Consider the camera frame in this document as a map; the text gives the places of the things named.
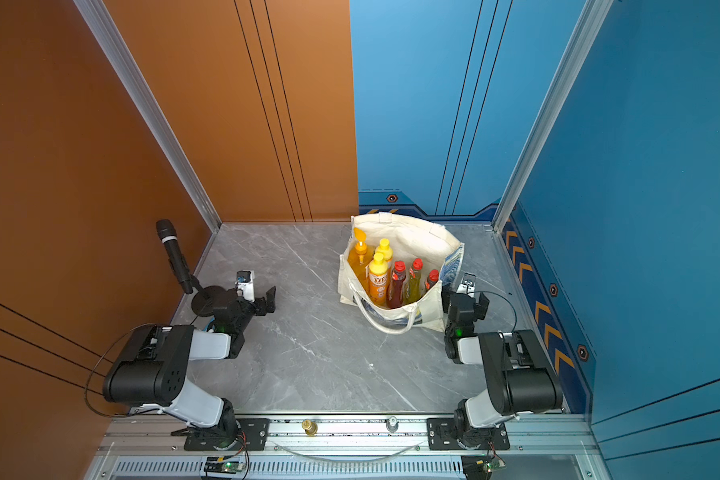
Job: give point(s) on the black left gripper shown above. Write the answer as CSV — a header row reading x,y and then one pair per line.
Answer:
x,y
270,304

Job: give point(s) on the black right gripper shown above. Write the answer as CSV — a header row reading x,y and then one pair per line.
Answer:
x,y
452,298

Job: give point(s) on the dark red soap bottle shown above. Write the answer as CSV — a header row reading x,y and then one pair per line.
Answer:
x,y
431,280
395,292

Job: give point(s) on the green soap bottle red cap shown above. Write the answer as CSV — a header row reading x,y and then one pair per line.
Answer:
x,y
412,292

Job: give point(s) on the starry night canvas tote bag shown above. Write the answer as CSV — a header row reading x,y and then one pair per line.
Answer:
x,y
410,238

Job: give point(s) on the orange bottle yellow cap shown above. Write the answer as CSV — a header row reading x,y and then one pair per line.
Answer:
x,y
386,250
378,279

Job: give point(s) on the large orange dish soap bottle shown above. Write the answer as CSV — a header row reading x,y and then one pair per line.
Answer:
x,y
360,255

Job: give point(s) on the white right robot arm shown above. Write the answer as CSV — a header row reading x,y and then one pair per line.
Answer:
x,y
519,377

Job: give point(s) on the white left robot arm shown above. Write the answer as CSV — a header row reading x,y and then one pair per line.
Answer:
x,y
151,370

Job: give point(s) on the black microphone on stand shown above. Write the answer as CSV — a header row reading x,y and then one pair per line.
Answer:
x,y
180,264

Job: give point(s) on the circuit board right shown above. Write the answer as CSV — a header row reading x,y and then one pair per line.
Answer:
x,y
481,468

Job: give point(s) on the green circuit board left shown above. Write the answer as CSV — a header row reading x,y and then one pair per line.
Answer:
x,y
225,466

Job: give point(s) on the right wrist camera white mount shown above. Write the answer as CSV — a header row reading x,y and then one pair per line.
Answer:
x,y
467,284

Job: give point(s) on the silver knob on rail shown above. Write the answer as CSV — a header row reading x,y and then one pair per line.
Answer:
x,y
392,424

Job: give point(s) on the brass knob on rail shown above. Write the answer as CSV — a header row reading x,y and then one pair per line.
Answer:
x,y
310,427

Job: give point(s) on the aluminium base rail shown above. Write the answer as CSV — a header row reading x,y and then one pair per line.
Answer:
x,y
351,446

